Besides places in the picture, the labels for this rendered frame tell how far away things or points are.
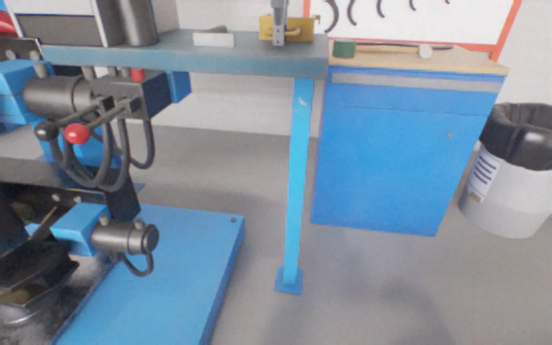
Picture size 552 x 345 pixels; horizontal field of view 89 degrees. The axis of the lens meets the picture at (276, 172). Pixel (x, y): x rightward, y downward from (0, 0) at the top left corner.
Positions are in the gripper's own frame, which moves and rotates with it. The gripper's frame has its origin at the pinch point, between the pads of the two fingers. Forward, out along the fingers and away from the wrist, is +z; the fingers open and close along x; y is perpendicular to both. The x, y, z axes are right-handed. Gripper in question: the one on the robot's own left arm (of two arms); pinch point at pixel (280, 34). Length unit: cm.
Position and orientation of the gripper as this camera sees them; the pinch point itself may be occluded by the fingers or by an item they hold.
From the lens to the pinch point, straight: 77.2
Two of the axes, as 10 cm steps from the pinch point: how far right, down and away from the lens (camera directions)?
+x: 1.4, -5.4, 8.3
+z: -0.2, 8.4, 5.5
